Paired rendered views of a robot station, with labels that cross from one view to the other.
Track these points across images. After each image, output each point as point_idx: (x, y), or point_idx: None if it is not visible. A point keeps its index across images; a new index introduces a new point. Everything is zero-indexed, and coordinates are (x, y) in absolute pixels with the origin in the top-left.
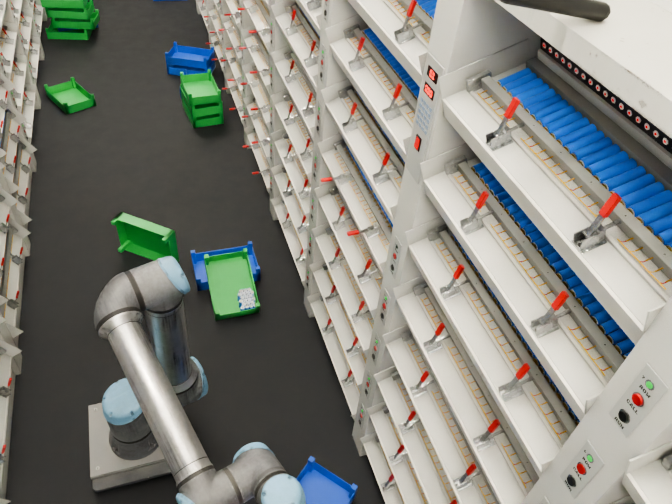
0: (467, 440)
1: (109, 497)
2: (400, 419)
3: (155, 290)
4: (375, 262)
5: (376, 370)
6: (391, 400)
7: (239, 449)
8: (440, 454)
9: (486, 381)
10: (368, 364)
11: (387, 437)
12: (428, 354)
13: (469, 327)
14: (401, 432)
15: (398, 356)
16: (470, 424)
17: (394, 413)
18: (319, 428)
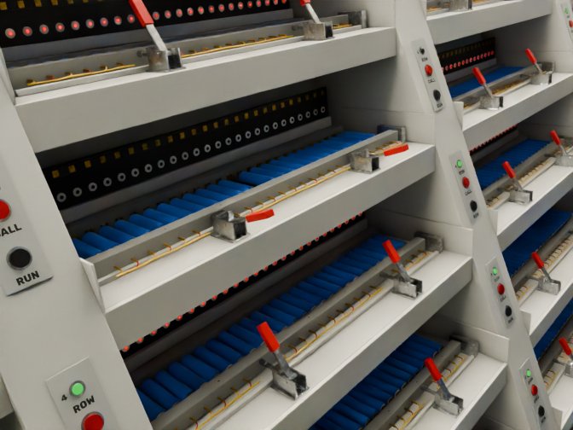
0: (547, 100)
1: None
2: (546, 298)
3: None
4: (368, 276)
5: (518, 322)
6: (535, 313)
7: None
8: (562, 176)
9: (518, 8)
10: (513, 361)
11: (563, 396)
12: (503, 107)
13: (484, 6)
14: (560, 287)
15: (500, 223)
16: (536, 88)
17: (546, 305)
18: None
